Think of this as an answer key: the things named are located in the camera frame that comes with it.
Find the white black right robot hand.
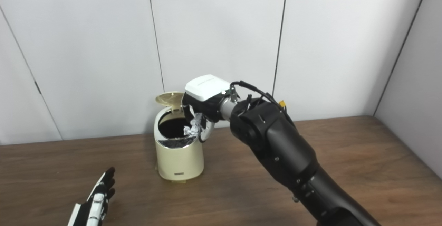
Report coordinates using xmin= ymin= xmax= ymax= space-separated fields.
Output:
xmin=182 ymin=74 xmax=231 ymax=143

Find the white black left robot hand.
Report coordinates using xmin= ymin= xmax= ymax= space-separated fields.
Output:
xmin=68 ymin=167 xmax=116 ymax=226

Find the white paper ball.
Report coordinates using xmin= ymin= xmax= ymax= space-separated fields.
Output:
xmin=183 ymin=113 xmax=204 ymax=137

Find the round cream bin lid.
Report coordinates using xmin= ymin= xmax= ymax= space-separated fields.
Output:
xmin=155 ymin=92 xmax=185 ymax=112

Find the cream-colored desktop trash bin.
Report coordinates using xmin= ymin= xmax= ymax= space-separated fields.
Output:
xmin=154 ymin=92 xmax=205 ymax=181

